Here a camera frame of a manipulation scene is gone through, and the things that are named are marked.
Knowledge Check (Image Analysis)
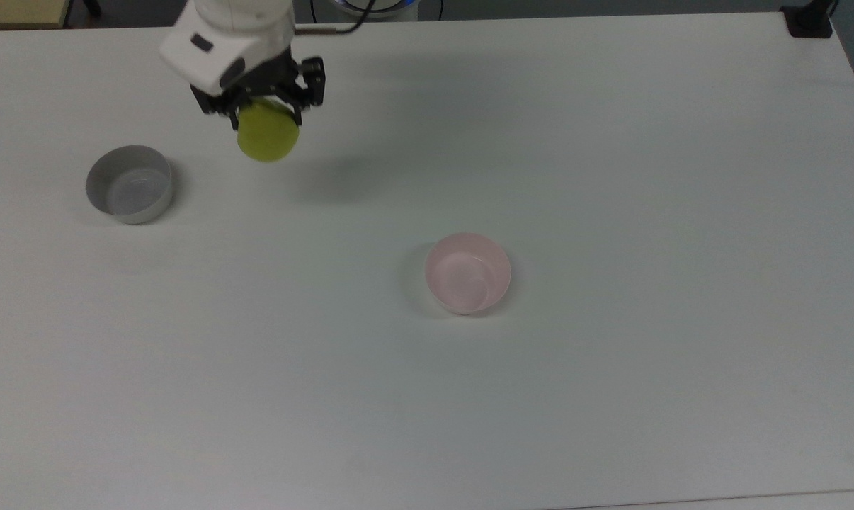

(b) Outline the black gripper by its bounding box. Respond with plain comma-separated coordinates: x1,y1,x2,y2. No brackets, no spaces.
190,51,326,131

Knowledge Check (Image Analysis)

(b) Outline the green pear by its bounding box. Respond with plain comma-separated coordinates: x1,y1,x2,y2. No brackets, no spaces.
237,98,300,163

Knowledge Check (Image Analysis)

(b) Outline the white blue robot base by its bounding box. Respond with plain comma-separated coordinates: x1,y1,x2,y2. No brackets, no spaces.
328,0,421,23

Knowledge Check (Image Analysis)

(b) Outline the grey bowl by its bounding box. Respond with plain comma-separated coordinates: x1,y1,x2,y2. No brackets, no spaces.
85,144,174,225

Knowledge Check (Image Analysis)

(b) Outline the pink bowl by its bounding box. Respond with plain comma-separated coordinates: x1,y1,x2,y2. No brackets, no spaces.
425,232,513,317

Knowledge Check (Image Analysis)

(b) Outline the wooden side table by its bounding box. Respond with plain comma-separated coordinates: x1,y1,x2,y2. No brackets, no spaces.
0,0,72,30

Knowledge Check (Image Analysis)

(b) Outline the black table clamp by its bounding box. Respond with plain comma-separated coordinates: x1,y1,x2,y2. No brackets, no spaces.
780,0,837,39

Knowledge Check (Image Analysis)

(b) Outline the black cable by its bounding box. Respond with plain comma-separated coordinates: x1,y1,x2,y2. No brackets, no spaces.
309,0,375,35

